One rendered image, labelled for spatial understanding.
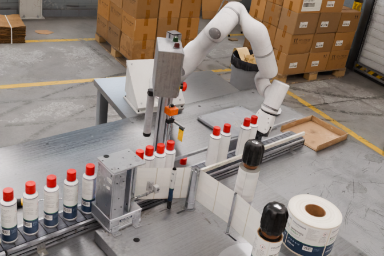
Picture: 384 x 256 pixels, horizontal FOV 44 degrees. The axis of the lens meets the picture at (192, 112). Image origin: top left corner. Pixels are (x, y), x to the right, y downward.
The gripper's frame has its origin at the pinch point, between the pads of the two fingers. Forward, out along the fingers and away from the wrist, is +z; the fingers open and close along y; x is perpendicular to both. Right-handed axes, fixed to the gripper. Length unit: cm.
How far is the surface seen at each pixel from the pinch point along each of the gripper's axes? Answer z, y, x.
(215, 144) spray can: 4.5, 1.8, -31.7
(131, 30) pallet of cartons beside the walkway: -1, -291, 135
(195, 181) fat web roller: 13, 21, -59
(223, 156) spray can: 9.8, 2.3, -22.8
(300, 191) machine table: 10.7, 31.7, 3.8
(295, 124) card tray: -9, -13, 53
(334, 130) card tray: -15, 4, 68
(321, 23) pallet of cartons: -92, -177, 304
